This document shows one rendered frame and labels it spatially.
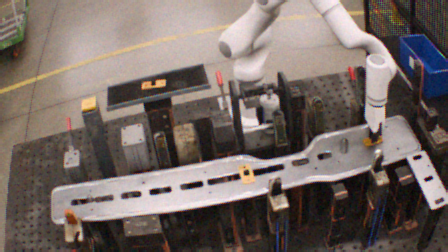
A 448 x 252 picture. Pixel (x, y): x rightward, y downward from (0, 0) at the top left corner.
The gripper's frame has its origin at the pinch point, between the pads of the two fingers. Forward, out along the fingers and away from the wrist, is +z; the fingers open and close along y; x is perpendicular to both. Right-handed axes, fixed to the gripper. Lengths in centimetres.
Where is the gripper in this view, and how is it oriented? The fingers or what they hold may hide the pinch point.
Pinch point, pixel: (373, 135)
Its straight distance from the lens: 182.5
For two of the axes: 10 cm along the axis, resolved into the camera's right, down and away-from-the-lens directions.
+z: 1.1, 7.7, 6.3
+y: 1.8, 6.1, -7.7
